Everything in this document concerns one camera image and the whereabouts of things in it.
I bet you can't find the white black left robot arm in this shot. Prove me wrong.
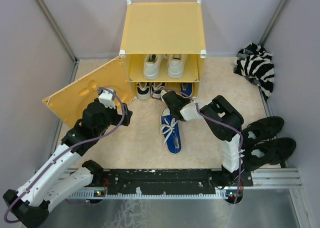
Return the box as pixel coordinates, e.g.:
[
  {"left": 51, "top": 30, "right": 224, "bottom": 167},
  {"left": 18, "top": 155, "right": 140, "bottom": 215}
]
[{"left": 3, "top": 100, "right": 133, "bottom": 227}]

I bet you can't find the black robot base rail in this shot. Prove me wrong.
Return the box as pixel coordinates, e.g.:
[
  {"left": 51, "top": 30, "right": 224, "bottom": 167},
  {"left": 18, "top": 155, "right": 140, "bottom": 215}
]
[{"left": 69, "top": 169, "right": 253, "bottom": 203}]

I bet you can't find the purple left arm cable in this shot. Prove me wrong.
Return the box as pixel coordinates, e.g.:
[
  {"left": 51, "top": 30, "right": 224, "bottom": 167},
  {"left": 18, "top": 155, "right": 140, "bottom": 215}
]
[{"left": 3, "top": 87, "right": 126, "bottom": 224}]

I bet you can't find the yellow cabinet door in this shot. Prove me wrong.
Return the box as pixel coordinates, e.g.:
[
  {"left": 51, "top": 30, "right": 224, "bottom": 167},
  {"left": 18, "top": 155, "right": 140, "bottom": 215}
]
[{"left": 42, "top": 56, "right": 134, "bottom": 127}]

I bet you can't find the black sneaker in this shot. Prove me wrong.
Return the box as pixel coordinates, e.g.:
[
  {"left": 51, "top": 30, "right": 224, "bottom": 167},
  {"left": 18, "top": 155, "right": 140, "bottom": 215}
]
[
  {"left": 242, "top": 116, "right": 285, "bottom": 147},
  {"left": 242, "top": 137, "right": 297, "bottom": 171}
]

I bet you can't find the black white canvas shoe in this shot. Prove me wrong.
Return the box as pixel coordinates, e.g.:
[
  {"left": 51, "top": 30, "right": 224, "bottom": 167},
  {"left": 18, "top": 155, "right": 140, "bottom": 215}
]
[
  {"left": 150, "top": 82, "right": 166, "bottom": 99},
  {"left": 136, "top": 82, "right": 151, "bottom": 100}
]

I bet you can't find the black sneaker upper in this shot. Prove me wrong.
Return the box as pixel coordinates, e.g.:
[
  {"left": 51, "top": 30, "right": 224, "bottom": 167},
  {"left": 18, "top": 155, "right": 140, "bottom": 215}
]
[{"left": 242, "top": 116, "right": 285, "bottom": 147}]

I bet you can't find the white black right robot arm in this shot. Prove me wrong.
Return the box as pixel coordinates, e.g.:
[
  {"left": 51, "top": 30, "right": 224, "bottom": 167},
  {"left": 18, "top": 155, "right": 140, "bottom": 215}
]
[{"left": 160, "top": 89, "right": 244, "bottom": 186}]

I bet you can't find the yellow plastic shoe cabinet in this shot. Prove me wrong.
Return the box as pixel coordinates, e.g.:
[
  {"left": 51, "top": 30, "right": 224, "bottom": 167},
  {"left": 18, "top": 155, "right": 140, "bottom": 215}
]
[{"left": 119, "top": 0, "right": 207, "bottom": 97}]

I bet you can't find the black sneaker lower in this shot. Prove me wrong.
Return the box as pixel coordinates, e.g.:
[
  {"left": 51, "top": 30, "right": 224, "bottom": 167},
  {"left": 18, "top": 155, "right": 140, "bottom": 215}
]
[{"left": 242, "top": 137, "right": 297, "bottom": 171}]

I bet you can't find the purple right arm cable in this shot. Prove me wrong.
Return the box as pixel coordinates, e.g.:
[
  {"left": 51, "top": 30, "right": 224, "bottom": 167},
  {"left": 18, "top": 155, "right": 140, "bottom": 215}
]
[{"left": 151, "top": 88, "right": 245, "bottom": 204}]

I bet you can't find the black white striped cloth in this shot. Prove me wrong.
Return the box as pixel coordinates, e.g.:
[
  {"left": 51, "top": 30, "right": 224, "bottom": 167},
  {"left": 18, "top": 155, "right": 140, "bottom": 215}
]
[{"left": 233, "top": 43, "right": 275, "bottom": 100}]

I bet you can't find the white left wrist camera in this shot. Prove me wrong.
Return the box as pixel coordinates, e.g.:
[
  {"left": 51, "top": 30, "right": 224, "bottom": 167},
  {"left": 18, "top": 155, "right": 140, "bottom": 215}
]
[{"left": 98, "top": 88, "right": 116, "bottom": 109}]

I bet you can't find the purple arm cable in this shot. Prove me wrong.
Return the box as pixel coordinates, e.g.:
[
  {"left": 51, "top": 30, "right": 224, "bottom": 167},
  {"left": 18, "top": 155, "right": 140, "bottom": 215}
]
[
  {"left": 151, "top": 88, "right": 245, "bottom": 204},
  {"left": 3, "top": 87, "right": 126, "bottom": 224}
]

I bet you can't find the blue canvas shoe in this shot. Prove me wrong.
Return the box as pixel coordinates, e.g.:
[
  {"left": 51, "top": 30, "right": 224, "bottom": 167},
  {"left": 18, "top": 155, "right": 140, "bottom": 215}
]
[
  {"left": 160, "top": 108, "right": 182, "bottom": 155},
  {"left": 180, "top": 83, "right": 193, "bottom": 97}
]

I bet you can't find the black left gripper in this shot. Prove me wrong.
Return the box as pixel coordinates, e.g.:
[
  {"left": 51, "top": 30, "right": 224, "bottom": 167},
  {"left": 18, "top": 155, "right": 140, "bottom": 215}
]
[{"left": 94, "top": 102, "right": 132, "bottom": 138}]

